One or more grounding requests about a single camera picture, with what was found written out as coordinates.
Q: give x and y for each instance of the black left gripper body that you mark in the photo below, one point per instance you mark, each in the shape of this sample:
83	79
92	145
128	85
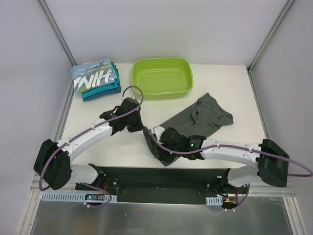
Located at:
134	121

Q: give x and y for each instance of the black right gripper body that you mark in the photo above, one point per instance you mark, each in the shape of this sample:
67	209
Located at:
151	141

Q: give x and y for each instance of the dark grey t-shirt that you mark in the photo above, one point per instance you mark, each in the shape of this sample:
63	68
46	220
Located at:
197	122

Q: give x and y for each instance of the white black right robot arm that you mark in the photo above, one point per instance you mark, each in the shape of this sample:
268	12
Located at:
265	162

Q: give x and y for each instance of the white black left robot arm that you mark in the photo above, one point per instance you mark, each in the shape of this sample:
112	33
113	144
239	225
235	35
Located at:
54	162

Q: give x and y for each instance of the teal folded t-shirt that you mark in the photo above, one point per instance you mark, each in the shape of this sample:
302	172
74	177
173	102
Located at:
109	89

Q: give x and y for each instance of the lime green plastic tub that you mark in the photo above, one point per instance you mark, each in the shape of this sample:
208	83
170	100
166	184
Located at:
162	78

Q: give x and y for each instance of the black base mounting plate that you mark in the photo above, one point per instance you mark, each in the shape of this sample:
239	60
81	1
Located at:
164	185

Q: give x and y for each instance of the light blue printed folded t-shirt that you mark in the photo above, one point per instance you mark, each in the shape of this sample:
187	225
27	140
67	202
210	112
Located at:
87	77

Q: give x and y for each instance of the right white slotted cable duct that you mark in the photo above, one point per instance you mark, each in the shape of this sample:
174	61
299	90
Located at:
214	201

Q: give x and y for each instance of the white slotted cable duct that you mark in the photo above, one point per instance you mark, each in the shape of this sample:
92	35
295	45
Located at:
214	201
78	197

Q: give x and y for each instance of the left white slotted cable duct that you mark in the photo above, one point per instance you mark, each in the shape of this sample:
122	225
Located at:
78	197

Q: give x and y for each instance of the left aluminium frame post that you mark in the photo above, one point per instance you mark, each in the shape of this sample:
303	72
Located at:
56	30

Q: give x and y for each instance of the aluminium frame post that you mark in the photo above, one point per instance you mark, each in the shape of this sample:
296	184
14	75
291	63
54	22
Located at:
271	33
56	30

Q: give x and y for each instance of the right aluminium frame post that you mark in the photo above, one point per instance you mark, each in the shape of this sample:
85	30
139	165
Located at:
271	33

